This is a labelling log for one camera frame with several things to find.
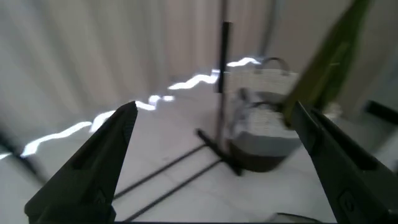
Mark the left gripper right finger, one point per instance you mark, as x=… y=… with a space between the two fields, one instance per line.
x=348 y=174

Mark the white laundry basket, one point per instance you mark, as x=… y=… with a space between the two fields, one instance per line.
x=264 y=146

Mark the black clothes rack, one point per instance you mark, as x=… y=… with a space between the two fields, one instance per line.
x=224 y=56

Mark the pale grey shorts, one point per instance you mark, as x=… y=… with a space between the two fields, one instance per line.
x=244 y=109

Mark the green printed shirt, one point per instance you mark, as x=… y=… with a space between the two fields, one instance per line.
x=335 y=56

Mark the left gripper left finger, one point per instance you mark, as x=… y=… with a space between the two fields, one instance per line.
x=87 y=177

